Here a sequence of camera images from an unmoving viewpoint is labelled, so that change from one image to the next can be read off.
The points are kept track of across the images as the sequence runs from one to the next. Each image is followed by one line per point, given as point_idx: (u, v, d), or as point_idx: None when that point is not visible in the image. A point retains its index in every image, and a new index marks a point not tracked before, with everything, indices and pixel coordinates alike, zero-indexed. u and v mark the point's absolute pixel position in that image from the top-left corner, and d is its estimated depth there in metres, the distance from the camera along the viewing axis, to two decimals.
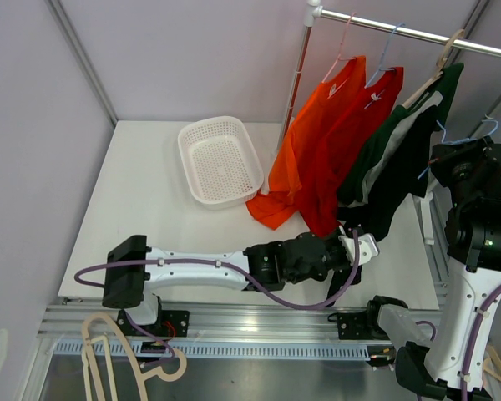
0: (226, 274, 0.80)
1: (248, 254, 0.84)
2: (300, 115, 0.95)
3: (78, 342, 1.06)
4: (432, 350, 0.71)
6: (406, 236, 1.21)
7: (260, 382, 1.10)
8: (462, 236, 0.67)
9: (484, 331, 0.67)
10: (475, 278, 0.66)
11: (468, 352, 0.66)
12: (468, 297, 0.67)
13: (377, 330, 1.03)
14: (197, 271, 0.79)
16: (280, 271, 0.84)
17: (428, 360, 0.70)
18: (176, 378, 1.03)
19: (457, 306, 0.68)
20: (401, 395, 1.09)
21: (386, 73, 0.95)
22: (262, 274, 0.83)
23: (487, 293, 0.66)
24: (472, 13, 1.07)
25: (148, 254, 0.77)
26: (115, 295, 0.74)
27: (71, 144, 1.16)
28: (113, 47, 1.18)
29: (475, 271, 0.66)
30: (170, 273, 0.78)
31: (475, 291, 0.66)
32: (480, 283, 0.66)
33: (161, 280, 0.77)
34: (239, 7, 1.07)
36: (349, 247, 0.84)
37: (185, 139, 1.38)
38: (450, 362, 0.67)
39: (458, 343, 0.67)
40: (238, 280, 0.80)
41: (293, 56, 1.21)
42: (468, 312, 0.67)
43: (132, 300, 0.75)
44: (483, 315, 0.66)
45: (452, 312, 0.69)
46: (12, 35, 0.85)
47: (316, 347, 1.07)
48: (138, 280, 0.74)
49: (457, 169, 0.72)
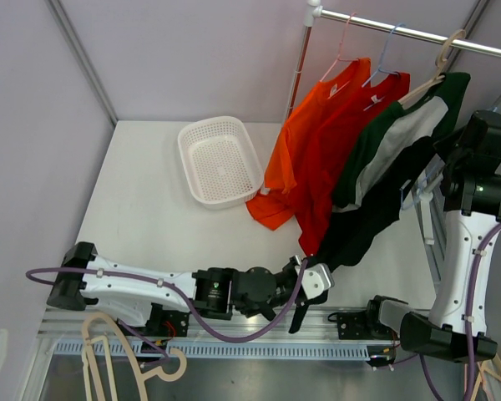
0: (168, 294, 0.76)
1: (196, 276, 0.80)
2: (296, 110, 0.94)
3: (78, 342, 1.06)
4: (435, 302, 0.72)
6: (405, 236, 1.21)
7: (260, 382, 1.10)
8: (454, 187, 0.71)
9: (484, 271, 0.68)
10: (470, 221, 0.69)
11: (471, 293, 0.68)
12: (465, 241, 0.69)
13: (377, 330, 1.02)
14: (134, 288, 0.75)
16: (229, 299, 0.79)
17: (432, 315, 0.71)
18: (176, 378, 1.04)
19: (456, 250, 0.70)
20: (401, 394, 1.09)
21: (390, 77, 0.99)
22: (208, 301, 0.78)
23: (482, 235, 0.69)
24: (472, 13, 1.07)
25: (90, 262, 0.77)
26: (53, 300, 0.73)
27: (71, 144, 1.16)
28: (113, 47, 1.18)
29: (469, 215, 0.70)
30: (108, 285, 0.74)
31: (471, 234, 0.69)
32: (475, 227, 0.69)
33: (97, 291, 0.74)
34: (239, 7, 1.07)
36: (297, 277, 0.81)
37: (185, 139, 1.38)
38: (453, 307, 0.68)
39: (460, 286, 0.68)
40: (179, 303, 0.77)
41: (293, 56, 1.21)
42: (467, 254, 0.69)
43: (71, 305, 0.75)
44: (481, 255, 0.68)
45: (450, 259, 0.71)
46: (13, 36, 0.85)
47: (318, 347, 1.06)
48: (73, 287, 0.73)
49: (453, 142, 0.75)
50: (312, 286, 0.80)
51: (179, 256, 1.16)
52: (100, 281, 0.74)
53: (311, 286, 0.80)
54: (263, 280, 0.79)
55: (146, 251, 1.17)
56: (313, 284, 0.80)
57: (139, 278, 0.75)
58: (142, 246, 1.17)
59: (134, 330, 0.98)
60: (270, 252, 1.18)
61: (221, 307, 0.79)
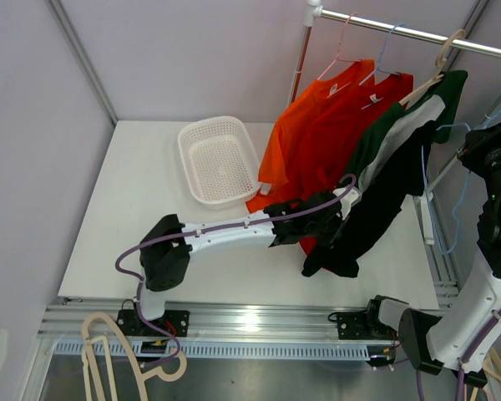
0: (255, 231, 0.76)
1: (267, 210, 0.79)
2: (290, 107, 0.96)
3: (78, 342, 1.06)
4: (438, 329, 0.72)
6: (405, 236, 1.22)
7: (260, 381, 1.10)
8: (500, 233, 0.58)
9: (496, 330, 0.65)
10: None
11: (472, 346, 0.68)
12: (487, 300, 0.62)
13: (377, 330, 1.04)
14: (230, 235, 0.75)
16: (298, 220, 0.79)
17: (430, 338, 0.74)
18: (176, 378, 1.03)
19: (474, 304, 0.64)
20: (401, 395, 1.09)
21: (392, 78, 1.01)
22: (285, 226, 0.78)
23: None
24: (471, 13, 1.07)
25: (184, 228, 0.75)
26: (165, 270, 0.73)
27: (71, 144, 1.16)
28: (113, 46, 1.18)
29: None
30: (210, 240, 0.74)
31: (497, 296, 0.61)
32: None
33: (201, 251, 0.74)
34: (240, 6, 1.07)
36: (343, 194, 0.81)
37: (185, 139, 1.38)
38: (452, 350, 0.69)
39: (464, 337, 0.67)
40: (267, 236, 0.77)
41: (293, 55, 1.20)
42: (483, 312, 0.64)
43: (176, 275, 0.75)
44: (498, 320, 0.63)
45: (465, 305, 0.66)
46: (13, 36, 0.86)
47: (305, 347, 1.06)
48: (181, 251, 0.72)
49: (489, 157, 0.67)
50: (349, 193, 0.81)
51: None
52: (200, 239, 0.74)
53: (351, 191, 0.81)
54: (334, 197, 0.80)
55: None
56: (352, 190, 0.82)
57: (230, 225, 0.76)
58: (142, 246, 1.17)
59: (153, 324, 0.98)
60: (270, 251, 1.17)
61: (297, 225, 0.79)
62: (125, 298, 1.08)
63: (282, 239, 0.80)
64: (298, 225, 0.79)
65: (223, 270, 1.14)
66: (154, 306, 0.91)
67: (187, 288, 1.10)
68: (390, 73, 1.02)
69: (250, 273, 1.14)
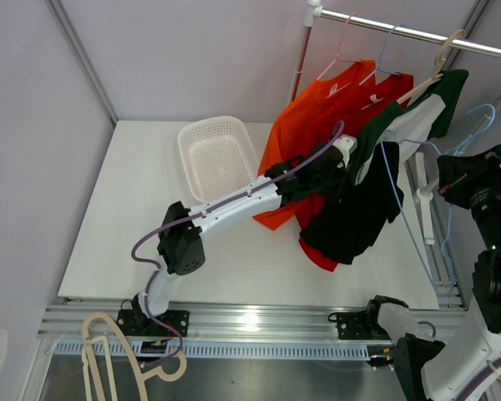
0: (260, 197, 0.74)
1: (268, 175, 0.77)
2: (290, 107, 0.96)
3: (78, 342, 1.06)
4: (432, 368, 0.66)
6: (406, 237, 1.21)
7: (260, 382, 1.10)
8: (497, 288, 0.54)
9: (492, 380, 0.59)
10: (498, 338, 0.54)
11: (465, 392, 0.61)
12: (483, 351, 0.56)
13: (377, 330, 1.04)
14: (236, 208, 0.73)
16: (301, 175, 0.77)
17: (425, 374, 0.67)
18: (177, 377, 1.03)
19: (468, 352, 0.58)
20: (401, 395, 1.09)
21: (392, 77, 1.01)
22: (289, 185, 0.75)
23: None
24: (472, 13, 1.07)
25: (190, 212, 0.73)
26: (183, 255, 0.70)
27: (71, 143, 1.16)
28: (113, 46, 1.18)
29: (499, 333, 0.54)
30: (216, 217, 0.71)
31: (492, 348, 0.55)
32: None
33: (211, 230, 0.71)
34: (240, 6, 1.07)
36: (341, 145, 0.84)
37: (185, 139, 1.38)
38: (445, 392, 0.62)
39: (457, 383, 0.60)
40: (273, 198, 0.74)
41: (293, 54, 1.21)
42: (478, 360, 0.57)
43: (197, 256, 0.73)
44: (493, 371, 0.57)
45: (461, 351, 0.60)
46: (14, 35, 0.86)
47: (306, 346, 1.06)
48: (190, 235, 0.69)
49: (478, 198, 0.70)
50: (341, 141, 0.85)
51: None
52: (209, 219, 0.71)
53: (344, 140, 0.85)
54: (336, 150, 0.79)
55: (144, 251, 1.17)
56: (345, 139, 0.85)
57: (233, 197, 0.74)
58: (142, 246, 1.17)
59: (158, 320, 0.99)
60: (269, 251, 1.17)
61: (303, 180, 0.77)
62: (124, 298, 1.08)
63: (290, 198, 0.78)
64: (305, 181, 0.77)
65: (223, 270, 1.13)
66: (160, 298, 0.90)
67: (187, 288, 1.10)
68: (390, 73, 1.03)
69: (250, 272, 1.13)
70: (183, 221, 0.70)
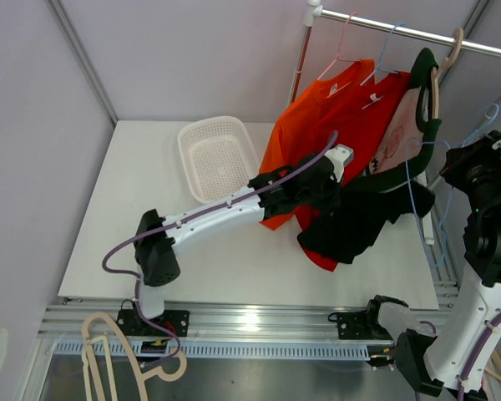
0: (240, 209, 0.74)
1: (253, 185, 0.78)
2: (290, 108, 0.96)
3: (78, 342, 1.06)
4: (432, 347, 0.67)
6: (407, 238, 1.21)
7: (260, 381, 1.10)
8: (483, 244, 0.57)
9: (492, 342, 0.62)
10: (493, 291, 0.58)
11: (471, 360, 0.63)
12: (478, 311, 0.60)
13: (377, 330, 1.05)
14: (212, 219, 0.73)
16: (287, 188, 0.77)
17: (427, 357, 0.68)
18: (175, 378, 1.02)
19: (465, 317, 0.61)
20: (400, 395, 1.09)
21: (390, 76, 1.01)
22: (272, 197, 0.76)
23: None
24: (472, 12, 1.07)
25: (164, 221, 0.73)
26: (156, 265, 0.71)
27: (71, 143, 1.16)
28: (113, 46, 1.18)
29: (492, 286, 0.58)
30: (191, 228, 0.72)
31: (488, 306, 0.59)
32: (496, 299, 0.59)
33: (186, 241, 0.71)
34: (240, 6, 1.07)
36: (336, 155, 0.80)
37: (185, 139, 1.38)
38: (449, 366, 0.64)
39: (462, 351, 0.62)
40: (254, 210, 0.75)
41: (294, 54, 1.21)
42: (476, 323, 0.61)
43: (171, 267, 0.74)
44: (492, 330, 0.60)
45: (457, 319, 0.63)
46: (14, 35, 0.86)
47: (306, 346, 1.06)
48: (164, 246, 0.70)
49: (470, 173, 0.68)
50: (336, 152, 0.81)
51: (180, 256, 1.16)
52: (184, 230, 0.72)
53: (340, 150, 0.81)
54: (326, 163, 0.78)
55: None
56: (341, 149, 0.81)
57: (211, 208, 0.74)
58: None
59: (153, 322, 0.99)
60: (269, 251, 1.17)
61: (290, 193, 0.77)
62: (124, 298, 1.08)
63: (275, 210, 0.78)
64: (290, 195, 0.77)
65: (223, 270, 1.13)
66: (154, 301, 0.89)
67: (186, 288, 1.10)
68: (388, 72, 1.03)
69: (250, 271, 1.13)
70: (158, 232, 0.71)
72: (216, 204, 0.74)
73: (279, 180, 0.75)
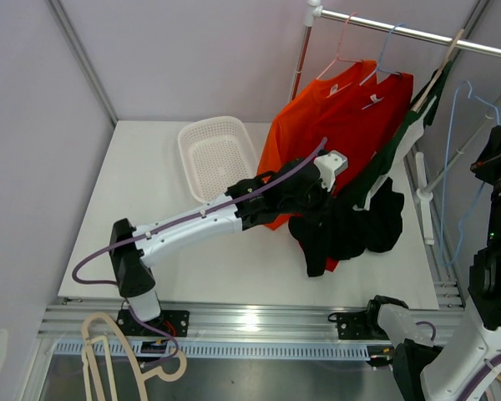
0: (216, 219, 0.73)
1: (231, 193, 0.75)
2: (290, 104, 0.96)
3: (78, 342, 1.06)
4: (430, 371, 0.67)
6: (407, 237, 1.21)
7: (260, 382, 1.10)
8: (490, 285, 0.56)
9: (490, 378, 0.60)
10: (494, 336, 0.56)
11: (468, 390, 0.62)
12: (478, 349, 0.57)
13: (377, 330, 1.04)
14: (185, 229, 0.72)
16: (270, 196, 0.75)
17: (425, 378, 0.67)
18: (175, 378, 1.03)
19: (465, 352, 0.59)
20: (401, 395, 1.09)
21: (392, 77, 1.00)
22: (250, 205, 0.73)
23: None
24: (471, 13, 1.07)
25: (135, 232, 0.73)
26: (125, 277, 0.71)
27: (71, 143, 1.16)
28: (113, 46, 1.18)
29: (494, 330, 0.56)
30: (162, 240, 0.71)
31: (488, 346, 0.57)
32: (498, 342, 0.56)
33: (156, 252, 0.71)
34: (240, 6, 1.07)
36: (325, 164, 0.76)
37: (185, 139, 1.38)
38: (445, 393, 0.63)
39: (457, 383, 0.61)
40: (230, 220, 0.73)
41: (294, 55, 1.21)
42: (476, 360, 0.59)
43: (142, 281, 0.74)
44: (491, 369, 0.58)
45: (457, 350, 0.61)
46: (14, 35, 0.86)
47: (306, 347, 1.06)
48: (134, 257, 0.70)
49: None
50: (329, 159, 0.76)
51: (179, 256, 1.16)
52: (154, 241, 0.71)
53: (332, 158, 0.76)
54: (312, 169, 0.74)
55: None
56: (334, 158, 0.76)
57: (184, 218, 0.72)
58: None
59: (148, 325, 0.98)
60: (269, 251, 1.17)
61: (270, 201, 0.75)
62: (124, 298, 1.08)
63: (255, 220, 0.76)
64: (273, 202, 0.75)
65: (222, 270, 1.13)
66: (145, 307, 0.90)
67: (185, 289, 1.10)
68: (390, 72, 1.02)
69: (250, 271, 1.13)
70: (128, 243, 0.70)
72: (189, 215, 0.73)
73: (259, 190, 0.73)
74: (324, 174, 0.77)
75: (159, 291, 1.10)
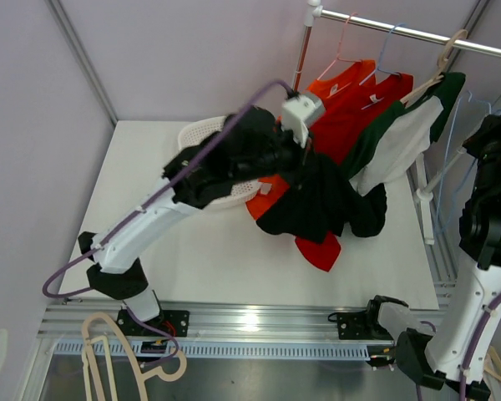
0: (156, 212, 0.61)
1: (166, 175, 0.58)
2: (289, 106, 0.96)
3: (78, 342, 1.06)
4: (432, 341, 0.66)
6: (406, 236, 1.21)
7: (260, 381, 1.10)
8: (477, 230, 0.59)
9: (490, 328, 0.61)
10: (486, 275, 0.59)
11: (472, 347, 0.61)
12: (476, 295, 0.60)
13: (377, 330, 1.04)
14: (129, 231, 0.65)
16: (215, 167, 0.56)
17: (428, 351, 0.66)
18: (175, 377, 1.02)
19: (463, 302, 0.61)
20: (400, 395, 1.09)
21: (391, 78, 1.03)
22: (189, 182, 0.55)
23: (497, 291, 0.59)
24: (472, 12, 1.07)
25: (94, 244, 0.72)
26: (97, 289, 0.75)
27: (71, 143, 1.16)
28: (113, 47, 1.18)
29: (487, 269, 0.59)
30: (113, 248, 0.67)
31: (484, 289, 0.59)
32: (491, 281, 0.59)
33: (113, 260, 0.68)
34: (240, 6, 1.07)
36: (293, 109, 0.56)
37: (185, 139, 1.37)
38: (451, 357, 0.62)
39: (461, 339, 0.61)
40: (172, 210, 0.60)
41: (294, 55, 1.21)
42: (475, 308, 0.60)
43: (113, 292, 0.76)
44: (491, 314, 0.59)
45: (456, 307, 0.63)
46: (14, 36, 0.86)
47: (313, 347, 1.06)
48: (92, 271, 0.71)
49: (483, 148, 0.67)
50: (298, 104, 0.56)
51: (179, 256, 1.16)
52: (108, 251, 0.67)
53: (301, 104, 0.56)
54: (257, 118, 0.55)
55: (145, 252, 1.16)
56: (303, 102, 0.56)
57: (125, 220, 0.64)
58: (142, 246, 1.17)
59: (148, 325, 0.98)
60: (268, 251, 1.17)
61: (217, 173, 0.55)
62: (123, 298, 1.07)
63: (199, 198, 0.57)
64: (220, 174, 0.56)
65: (222, 270, 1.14)
66: (144, 305, 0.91)
67: (184, 290, 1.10)
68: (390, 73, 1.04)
69: (250, 271, 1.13)
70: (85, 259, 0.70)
72: (129, 215, 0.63)
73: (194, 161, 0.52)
74: (295, 124, 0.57)
75: (158, 291, 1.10)
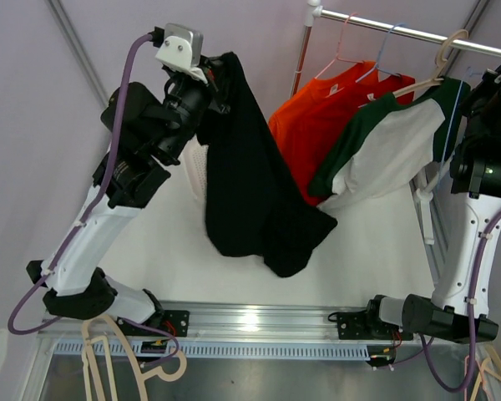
0: (96, 222, 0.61)
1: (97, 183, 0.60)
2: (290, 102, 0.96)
3: (78, 342, 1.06)
4: (439, 286, 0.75)
6: (406, 236, 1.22)
7: (260, 382, 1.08)
8: (463, 169, 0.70)
9: (489, 251, 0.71)
10: (478, 203, 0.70)
11: (474, 278, 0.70)
12: (471, 223, 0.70)
13: (377, 330, 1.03)
14: (74, 249, 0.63)
16: (135, 158, 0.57)
17: (436, 295, 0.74)
18: (176, 377, 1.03)
19: (463, 231, 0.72)
20: (401, 395, 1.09)
21: (392, 78, 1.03)
22: (121, 182, 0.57)
23: (488, 218, 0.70)
24: (473, 11, 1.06)
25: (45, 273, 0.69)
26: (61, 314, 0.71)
27: (71, 142, 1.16)
28: (113, 47, 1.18)
29: (478, 197, 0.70)
30: (63, 270, 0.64)
31: (478, 216, 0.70)
32: (483, 210, 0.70)
33: (65, 284, 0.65)
34: (239, 6, 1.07)
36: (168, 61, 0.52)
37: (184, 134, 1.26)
38: (455, 289, 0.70)
39: (463, 270, 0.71)
40: (113, 215, 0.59)
41: (294, 55, 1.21)
42: (472, 235, 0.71)
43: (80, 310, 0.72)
44: (487, 237, 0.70)
45: (456, 242, 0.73)
46: (14, 36, 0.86)
47: (323, 347, 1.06)
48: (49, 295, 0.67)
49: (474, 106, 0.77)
50: (172, 53, 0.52)
51: (179, 256, 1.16)
52: (59, 275, 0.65)
53: (175, 50, 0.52)
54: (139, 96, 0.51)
55: (144, 252, 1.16)
56: (177, 48, 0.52)
57: (68, 238, 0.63)
58: (142, 246, 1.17)
59: (146, 325, 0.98)
60: None
61: (139, 164, 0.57)
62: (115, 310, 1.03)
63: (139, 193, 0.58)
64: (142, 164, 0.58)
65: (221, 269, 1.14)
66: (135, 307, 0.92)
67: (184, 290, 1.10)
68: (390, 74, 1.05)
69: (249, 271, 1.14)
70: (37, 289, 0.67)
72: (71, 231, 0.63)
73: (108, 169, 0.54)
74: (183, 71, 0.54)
75: (158, 291, 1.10)
